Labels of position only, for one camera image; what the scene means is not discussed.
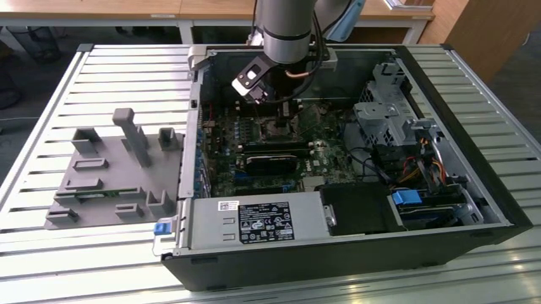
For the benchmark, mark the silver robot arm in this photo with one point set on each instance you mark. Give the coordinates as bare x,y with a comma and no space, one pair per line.
288,25

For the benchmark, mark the CPU socket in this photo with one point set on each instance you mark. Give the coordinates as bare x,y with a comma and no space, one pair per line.
270,133

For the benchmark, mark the green motherboard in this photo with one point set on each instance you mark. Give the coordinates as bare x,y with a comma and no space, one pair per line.
325,149

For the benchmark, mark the silver metal drive cage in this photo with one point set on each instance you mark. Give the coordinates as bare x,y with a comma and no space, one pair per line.
380,117

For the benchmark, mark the black graphics card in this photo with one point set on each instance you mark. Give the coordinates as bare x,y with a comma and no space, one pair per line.
270,164

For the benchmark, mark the silver chipset heatsink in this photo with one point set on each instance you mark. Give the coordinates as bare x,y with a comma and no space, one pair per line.
314,183

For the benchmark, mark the black plastic fan shroud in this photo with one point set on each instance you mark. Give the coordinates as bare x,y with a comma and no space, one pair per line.
360,209

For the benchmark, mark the blue disk carrier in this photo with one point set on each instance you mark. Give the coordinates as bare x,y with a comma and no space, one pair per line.
405,198

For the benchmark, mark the silver power supply unit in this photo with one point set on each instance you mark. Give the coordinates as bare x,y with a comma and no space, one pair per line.
212,218

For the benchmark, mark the wooden desk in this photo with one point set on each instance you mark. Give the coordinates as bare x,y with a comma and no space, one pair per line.
127,9

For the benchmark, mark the grey plastic parts rack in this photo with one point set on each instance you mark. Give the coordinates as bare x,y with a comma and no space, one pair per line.
118,177

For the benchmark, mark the wooden cabinet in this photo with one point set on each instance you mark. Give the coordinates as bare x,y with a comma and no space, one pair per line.
491,35

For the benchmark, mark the blue case latch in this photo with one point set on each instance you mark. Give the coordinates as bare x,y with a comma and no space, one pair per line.
163,228

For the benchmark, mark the green RAM stick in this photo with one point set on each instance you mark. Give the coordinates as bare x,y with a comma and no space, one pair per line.
110,193

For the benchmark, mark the black open PC case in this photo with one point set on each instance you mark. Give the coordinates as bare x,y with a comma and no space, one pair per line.
296,269

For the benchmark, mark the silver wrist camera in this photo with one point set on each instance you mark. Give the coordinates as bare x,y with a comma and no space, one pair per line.
252,74

